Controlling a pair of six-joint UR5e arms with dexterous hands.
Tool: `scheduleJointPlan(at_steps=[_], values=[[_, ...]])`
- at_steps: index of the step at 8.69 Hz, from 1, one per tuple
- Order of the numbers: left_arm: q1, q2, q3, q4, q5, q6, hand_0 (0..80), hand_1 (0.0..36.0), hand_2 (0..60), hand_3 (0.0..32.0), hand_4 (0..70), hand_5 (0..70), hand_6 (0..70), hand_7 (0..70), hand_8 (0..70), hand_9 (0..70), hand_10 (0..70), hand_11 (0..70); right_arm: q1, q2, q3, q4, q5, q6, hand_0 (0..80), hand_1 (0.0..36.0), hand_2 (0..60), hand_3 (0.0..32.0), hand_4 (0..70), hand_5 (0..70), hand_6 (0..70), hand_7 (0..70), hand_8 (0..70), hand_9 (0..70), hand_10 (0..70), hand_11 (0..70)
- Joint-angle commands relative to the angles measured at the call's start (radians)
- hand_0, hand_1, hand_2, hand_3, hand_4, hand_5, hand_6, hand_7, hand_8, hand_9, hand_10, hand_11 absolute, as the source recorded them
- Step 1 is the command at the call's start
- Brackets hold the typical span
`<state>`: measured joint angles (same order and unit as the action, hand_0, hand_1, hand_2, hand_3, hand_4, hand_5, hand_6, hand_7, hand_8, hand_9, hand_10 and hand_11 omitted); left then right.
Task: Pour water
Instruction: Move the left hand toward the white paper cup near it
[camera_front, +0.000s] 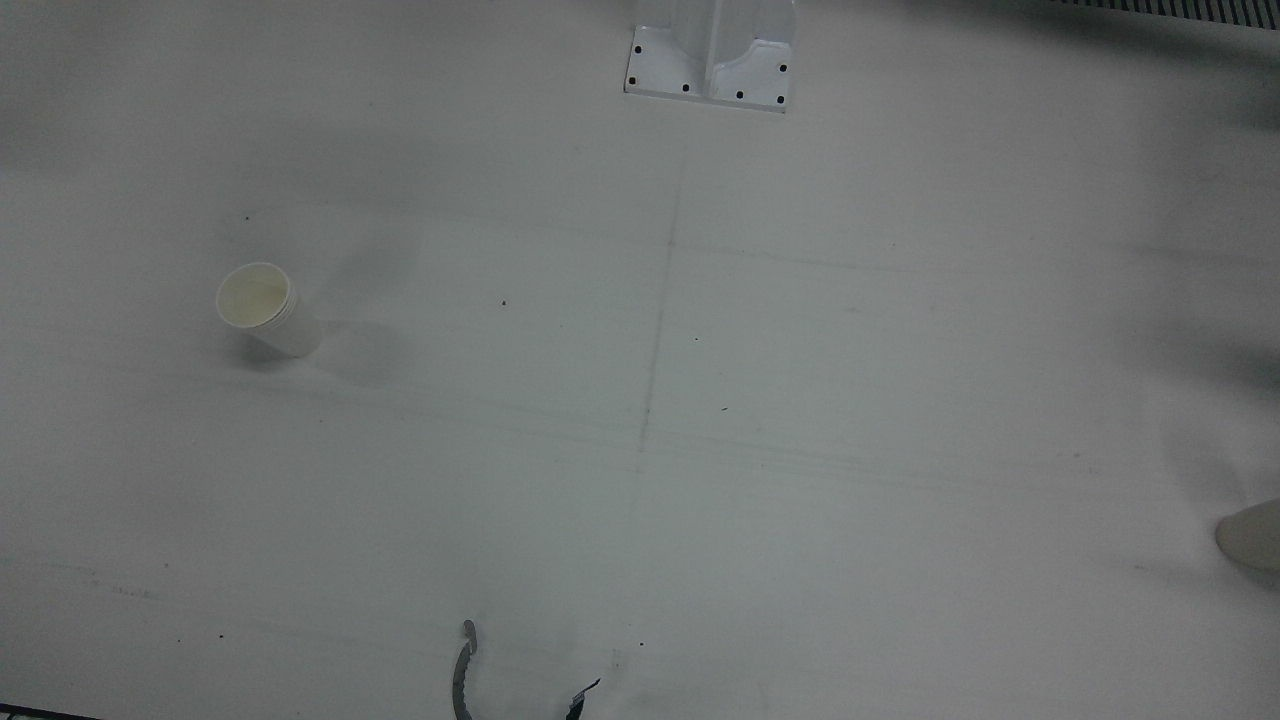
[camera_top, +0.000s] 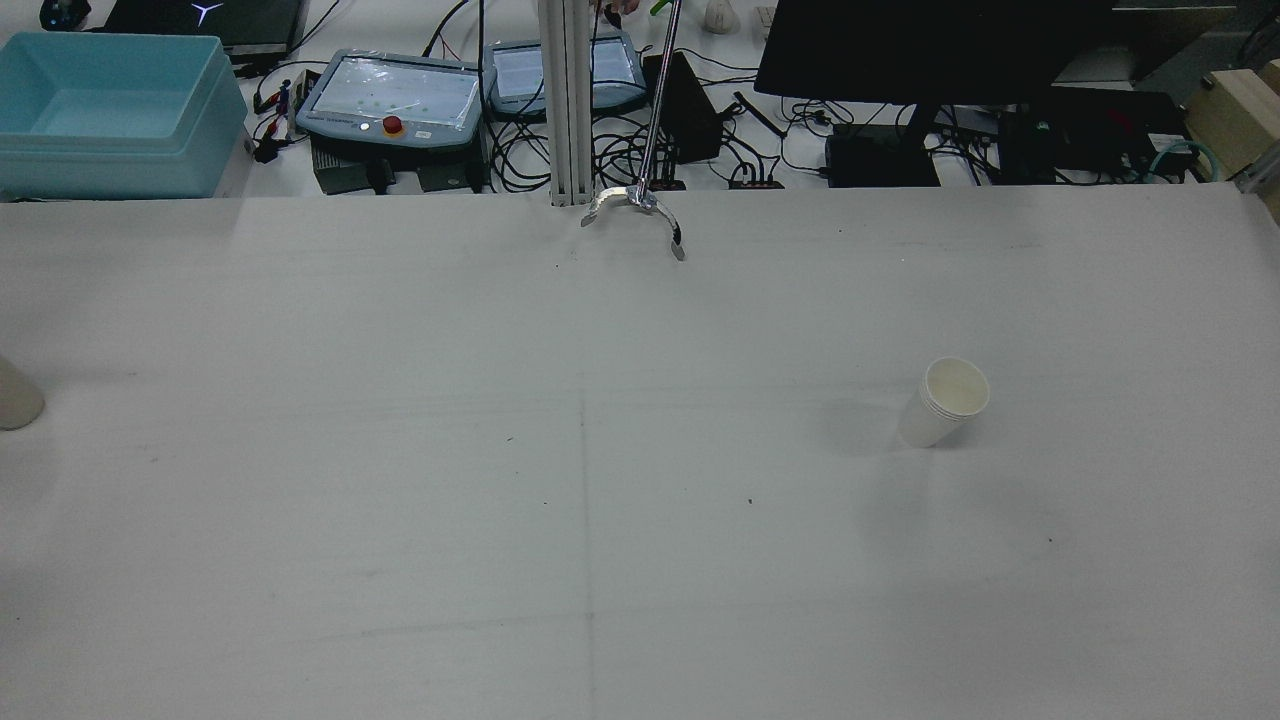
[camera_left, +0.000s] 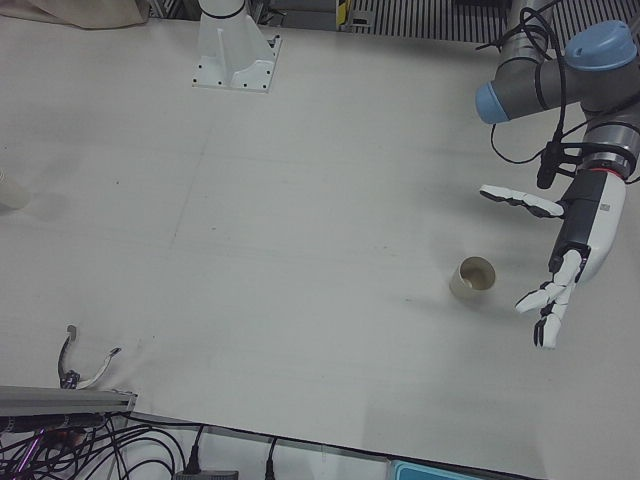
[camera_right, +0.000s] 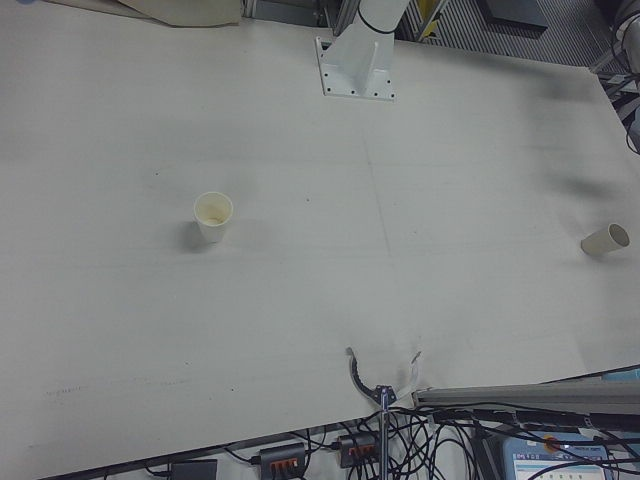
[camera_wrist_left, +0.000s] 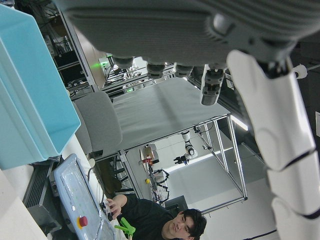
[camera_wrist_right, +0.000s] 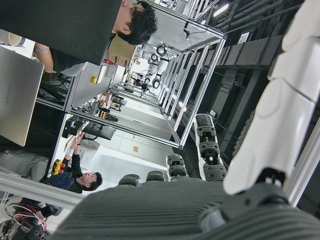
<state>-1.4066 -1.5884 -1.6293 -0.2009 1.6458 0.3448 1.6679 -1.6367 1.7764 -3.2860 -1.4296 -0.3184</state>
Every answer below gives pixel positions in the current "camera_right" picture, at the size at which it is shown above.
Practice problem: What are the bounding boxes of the white paper cups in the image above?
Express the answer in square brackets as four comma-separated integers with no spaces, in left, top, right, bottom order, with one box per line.
[193,191,236,245]

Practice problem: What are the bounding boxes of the beige paper cup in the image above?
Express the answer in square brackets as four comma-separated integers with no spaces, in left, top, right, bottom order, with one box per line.
[580,222,631,258]

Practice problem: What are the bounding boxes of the silver metal rod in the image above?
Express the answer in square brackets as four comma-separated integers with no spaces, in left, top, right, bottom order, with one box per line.
[377,394,391,480]

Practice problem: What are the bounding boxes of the black hub with orange ports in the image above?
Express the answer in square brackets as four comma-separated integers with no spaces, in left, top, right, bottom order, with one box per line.
[258,441,308,477]
[338,432,380,469]

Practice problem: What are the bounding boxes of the flat black box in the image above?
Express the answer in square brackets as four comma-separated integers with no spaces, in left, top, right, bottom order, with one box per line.
[168,458,219,480]

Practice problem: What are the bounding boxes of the teach pendant with red button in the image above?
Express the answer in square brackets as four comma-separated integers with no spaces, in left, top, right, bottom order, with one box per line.
[487,430,640,480]

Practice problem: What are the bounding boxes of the silver curved clamp bracket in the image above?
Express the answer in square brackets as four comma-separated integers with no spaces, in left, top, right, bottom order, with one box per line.
[345,346,425,404]

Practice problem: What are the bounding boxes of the white pedestal mount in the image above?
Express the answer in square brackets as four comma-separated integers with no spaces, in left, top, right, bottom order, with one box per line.
[314,0,409,103]

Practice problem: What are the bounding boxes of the aluminium extrusion post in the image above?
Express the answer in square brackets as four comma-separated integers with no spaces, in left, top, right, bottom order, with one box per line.
[411,366,640,416]

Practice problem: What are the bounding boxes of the black sleeved cable bundle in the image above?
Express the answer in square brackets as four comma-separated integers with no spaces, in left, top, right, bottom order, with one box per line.
[434,405,640,435]

